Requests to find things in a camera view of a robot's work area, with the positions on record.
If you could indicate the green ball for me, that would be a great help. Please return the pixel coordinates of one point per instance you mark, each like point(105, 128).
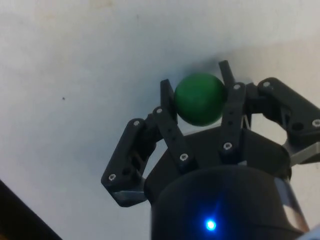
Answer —
point(198, 98)

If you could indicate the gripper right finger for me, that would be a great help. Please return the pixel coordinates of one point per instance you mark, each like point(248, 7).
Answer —
point(233, 110)

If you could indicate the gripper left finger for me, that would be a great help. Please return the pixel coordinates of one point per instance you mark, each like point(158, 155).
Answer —
point(172, 135)

